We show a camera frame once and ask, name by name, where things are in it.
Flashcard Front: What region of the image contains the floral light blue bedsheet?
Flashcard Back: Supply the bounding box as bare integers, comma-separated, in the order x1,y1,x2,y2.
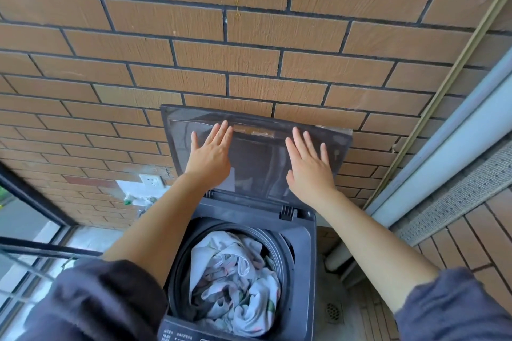
188,231,282,338

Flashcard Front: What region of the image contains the person's left forearm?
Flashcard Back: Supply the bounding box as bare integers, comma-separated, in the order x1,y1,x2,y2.
102,175,209,286

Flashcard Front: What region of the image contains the black metal window frame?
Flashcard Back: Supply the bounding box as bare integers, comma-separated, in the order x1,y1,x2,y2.
0,160,103,341

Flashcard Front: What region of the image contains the person's right forearm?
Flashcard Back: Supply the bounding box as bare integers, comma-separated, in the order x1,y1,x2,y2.
316,192,441,313

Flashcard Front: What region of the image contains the perforated grey grille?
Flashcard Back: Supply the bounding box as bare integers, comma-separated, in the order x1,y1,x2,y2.
394,149,512,246

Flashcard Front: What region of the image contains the person's dark sleeve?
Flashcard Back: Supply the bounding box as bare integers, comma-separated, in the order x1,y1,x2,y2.
18,257,169,341
394,266,512,341

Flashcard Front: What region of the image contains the dark grey washing machine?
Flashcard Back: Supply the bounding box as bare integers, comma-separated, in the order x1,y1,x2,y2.
158,104,354,341

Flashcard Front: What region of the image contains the person's dark right sleeve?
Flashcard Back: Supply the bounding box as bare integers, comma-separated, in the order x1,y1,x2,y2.
394,266,512,341

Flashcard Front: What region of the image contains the white wall mounting plate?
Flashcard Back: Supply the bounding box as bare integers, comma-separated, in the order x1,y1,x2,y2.
116,178,178,208

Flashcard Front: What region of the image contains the person's dark left sleeve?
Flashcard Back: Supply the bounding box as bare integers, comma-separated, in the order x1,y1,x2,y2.
18,257,169,341

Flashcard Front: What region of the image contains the person's left hand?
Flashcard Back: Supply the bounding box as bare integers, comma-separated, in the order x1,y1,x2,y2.
183,120,234,190

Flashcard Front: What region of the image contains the grey sliding door frame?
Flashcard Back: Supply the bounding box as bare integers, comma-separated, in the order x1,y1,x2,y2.
324,58,512,286

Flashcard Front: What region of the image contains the round floor drain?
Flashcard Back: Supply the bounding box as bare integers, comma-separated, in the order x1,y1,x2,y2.
324,301,343,324

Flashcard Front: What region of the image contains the brass corner strip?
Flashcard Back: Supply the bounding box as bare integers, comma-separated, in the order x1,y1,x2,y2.
374,0,512,209

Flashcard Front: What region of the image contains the person's right hand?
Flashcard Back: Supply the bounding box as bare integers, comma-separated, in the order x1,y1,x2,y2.
284,126,339,206

